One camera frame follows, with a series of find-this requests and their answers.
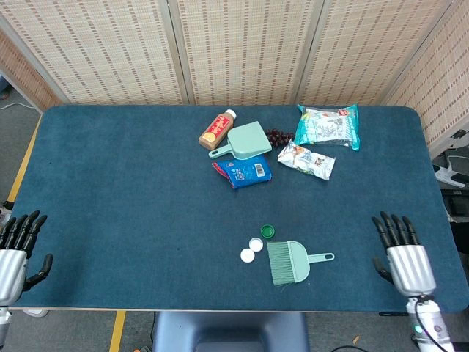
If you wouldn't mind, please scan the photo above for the woven bamboo screen panel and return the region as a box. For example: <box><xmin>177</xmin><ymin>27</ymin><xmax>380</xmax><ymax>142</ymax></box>
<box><xmin>0</xmin><ymin>0</ymin><xmax>190</xmax><ymax>106</ymax></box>
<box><xmin>0</xmin><ymin>29</ymin><xmax>62</xmax><ymax>111</ymax></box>
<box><xmin>168</xmin><ymin>0</ymin><xmax>325</xmax><ymax>106</ymax></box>
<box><xmin>380</xmin><ymin>0</ymin><xmax>469</xmax><ymax>158</ymax></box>
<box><xmin>296</xmin><ymin>0</ymin><xmax>461</xmax><ymax>106</ymax></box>

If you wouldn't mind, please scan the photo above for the white power strip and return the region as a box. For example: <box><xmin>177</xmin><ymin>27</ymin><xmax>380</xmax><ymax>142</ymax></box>
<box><xmin>434</xmin><ymin>155</ymin><xmax>469</xmax><ymax>188</ymax></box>

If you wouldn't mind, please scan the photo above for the white silver snack bag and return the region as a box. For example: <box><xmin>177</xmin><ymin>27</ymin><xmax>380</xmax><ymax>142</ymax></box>
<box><xmin>277</xmin><ymin>139</ymin><xmax>336</xmax><ymax>181</ymax></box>

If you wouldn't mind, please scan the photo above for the blue snack packet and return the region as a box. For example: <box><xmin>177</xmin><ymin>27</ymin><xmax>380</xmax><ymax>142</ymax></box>
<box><xmin>211</xmin><ymin>155</ymin><xmax>273</xmax><ymax>190</ymax></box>

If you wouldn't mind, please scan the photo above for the blue felt table mat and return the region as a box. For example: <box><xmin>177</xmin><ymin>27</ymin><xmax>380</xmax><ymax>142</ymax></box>
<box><xmin>5</xmin><ymin>105</ymin><xmax>469</xmax><ymax>315</ymax></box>

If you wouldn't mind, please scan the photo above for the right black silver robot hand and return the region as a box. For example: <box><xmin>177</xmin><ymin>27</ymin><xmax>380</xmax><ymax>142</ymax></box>
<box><xmin>372</xmin><ymin>211</ymin><xmax>437</xmax><ymax>297</ymax></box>

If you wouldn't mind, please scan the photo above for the white floor cable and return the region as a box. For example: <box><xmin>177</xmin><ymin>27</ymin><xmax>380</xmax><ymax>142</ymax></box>
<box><xmin>0</xmin><ymin>101</ymin><xmax>36</xmax><ymax>111</ymax></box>

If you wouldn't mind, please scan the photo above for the brown bottle with red label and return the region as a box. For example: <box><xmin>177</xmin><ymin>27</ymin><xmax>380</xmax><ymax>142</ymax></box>
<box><xmin>198</xmin><ymin>109</ymin><xmax>237</xmax><ymax>150</ymax></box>

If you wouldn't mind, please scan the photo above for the black box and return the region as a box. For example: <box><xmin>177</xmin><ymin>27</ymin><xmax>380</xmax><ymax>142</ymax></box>
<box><xmin>441</xmin><ymin>188</ymin><xmax>469</xmax><ymax>223</ymax></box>

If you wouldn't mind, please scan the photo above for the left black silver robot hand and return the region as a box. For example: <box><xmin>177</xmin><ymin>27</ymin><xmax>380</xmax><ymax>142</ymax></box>
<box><xmin>0</xmin><ymin>210</ymin><xmax>54</xmax><ymax>307</ymax></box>

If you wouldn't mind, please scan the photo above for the mint green dustpan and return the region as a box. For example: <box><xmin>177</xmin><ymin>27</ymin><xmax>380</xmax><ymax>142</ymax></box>
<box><xmin>208</xmin><ymin>122</ymin><xmax>273</xmax><ymax>161</ymax></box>

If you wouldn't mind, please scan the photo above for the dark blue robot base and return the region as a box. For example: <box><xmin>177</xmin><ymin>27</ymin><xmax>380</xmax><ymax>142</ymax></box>
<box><xmin>152</xmin><ymin>311</ymin><xmax>311</xmax><ymax>352</ymax></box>

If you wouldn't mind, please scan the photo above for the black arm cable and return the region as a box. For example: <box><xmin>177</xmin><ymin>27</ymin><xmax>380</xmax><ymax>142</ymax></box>
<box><xmin>413</xmin><ymin>295</ymin><xmax>454</xmax><ymax>352</ymax></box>

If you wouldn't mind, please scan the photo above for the dark red grape bunch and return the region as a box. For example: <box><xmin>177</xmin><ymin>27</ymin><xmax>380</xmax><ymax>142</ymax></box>
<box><xmin>265</xmin><ymin>128</ymin><xmax>295</xmax><ymax>148</ymax></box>

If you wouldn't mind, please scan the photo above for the teal white snack bag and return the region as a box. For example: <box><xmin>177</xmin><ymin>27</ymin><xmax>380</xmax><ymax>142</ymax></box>
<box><xmin>294</xmin><ymin>103</ymin><xmax>361</xmax><ymax>152</ymax></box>

